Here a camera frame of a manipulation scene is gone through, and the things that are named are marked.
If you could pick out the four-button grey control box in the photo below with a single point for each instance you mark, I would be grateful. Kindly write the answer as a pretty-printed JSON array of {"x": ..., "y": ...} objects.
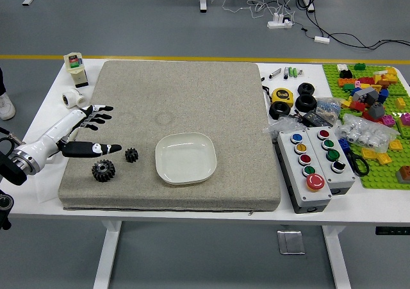
[{"x": 336, "y": 173}]

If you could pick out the black silver small tool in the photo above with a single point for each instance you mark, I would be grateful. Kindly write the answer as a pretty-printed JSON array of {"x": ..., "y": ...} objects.
[{"x": 286, "y": 72}]

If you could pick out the black power adapter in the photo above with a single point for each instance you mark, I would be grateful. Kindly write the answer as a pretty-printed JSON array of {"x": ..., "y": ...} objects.
[{"x": 318, "y": 117}]

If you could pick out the white pipe tee fitting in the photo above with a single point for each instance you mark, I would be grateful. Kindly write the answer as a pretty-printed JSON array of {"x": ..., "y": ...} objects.
[{"x": 74, "y": 98}]

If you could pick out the blue toy brick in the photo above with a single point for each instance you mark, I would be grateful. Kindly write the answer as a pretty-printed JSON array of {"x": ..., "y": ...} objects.
[
  {"x": 383, "y": 95},
  {"x": 344, "y": 144}
]

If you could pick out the black scissors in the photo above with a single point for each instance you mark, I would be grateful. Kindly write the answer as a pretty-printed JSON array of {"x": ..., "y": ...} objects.
[{"x": 358, "y": 164}]

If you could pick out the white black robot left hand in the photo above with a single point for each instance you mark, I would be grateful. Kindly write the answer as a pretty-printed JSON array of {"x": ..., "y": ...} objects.
[{"x": 48, "y": 140}]

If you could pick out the person's leg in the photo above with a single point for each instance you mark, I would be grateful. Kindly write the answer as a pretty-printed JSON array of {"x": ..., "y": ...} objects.
[{"x": 1, "y": 80}]

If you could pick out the five-button grey control box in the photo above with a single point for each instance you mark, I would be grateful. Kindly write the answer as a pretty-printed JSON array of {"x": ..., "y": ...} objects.
[{"x": 304, "y": 173}]

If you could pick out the silver floor plate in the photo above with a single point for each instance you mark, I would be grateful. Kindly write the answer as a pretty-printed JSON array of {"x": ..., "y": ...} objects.
[{"x": 291, "y": 242}]

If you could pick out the green brick baseplate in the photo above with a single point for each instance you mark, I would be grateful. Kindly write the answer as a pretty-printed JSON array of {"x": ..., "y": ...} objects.
[{"x": 381, "y": 173}]

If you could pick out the small black gear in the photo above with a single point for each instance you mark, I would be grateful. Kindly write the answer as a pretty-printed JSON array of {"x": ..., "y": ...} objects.
[{"x": 131, "y": 155}]

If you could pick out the orange grey toy brick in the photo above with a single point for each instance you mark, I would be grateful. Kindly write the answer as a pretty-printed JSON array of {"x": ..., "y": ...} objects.
[{"x": 403, "y": 174}]

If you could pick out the white power strip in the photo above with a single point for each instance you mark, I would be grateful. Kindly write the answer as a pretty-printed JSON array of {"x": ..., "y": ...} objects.
[{"x": 278, "y": 23}]

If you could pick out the person's white shoe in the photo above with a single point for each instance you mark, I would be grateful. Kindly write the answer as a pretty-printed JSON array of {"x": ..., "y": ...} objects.
[{"x": 6, "y": 107}]

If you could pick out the pink toy brick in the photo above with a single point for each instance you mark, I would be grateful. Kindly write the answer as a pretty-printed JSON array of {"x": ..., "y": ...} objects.
[
  {"x": 388, "y": 120},
  {"x": 405, "y": 119}
]

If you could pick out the cream switch box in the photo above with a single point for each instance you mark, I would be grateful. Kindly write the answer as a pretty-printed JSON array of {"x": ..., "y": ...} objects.
[{"x": 76, "y": 72}]

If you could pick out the yellow toy brick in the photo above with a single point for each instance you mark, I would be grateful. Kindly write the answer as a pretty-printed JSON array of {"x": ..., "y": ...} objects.
[
  {"x": 370, "y": 153},
  {"x": 384, "y": 158},
  {"x": 401, "y": 103},
  {"x": 395, "y": 144}
]

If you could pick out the green battery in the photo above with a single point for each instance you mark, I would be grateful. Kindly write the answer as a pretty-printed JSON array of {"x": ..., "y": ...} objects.
[
  {"x": 291, "y": 72},
  {"x": 295, "y": 71}
]

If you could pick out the grey-brown cushion mat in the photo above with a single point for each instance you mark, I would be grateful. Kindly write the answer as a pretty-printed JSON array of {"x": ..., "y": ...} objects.
[{"x": 179, "y": 96}]

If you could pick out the bag of white parts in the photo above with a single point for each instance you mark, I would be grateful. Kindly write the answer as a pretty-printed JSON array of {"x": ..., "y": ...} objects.
[{"x": 365, "y": 133}]

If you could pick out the white square plate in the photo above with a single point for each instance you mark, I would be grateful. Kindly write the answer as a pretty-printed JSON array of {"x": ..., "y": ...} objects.
[{"x": 185, "y": 159}]

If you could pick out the small white floor adapter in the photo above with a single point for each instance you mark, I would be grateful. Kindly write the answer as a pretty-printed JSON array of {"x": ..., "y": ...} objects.
[{"x": 321, "y": 39}]

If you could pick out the black toy brick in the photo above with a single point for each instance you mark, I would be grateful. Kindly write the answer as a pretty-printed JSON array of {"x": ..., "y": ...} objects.
[{"x": 346, "y": 74}]

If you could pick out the black table control panel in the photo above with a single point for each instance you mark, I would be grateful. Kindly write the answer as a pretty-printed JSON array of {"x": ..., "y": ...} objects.
[{"x": 392, "y": 230}]

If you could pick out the empty clear plastic bag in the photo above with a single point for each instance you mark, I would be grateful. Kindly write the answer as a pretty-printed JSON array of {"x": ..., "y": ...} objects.
[{"x": 282, "y": 125}]

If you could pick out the small black plastic nut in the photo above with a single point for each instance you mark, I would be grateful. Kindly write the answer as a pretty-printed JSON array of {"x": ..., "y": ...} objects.
[{"x": 306, "y": 89}]

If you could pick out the green toy brick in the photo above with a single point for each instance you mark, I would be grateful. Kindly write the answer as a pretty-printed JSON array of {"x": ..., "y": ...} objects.
[{"x": 360, "y": 66}]

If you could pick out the grey white toy brick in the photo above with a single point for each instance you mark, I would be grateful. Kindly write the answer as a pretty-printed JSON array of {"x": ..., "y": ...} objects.
[{"x": 366, "y": 94}]

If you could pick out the bag of blue-white parts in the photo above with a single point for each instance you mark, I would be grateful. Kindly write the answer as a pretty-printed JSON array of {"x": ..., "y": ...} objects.
[{"x": 328, "y": 106}]

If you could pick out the yellow tape measure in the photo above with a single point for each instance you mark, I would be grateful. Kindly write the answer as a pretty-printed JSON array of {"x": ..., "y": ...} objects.
[{"x": 282, "y": 96}]

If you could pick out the big black gear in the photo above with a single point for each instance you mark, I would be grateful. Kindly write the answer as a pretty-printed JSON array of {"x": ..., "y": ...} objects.
[{"x": 103, "y": 171}]

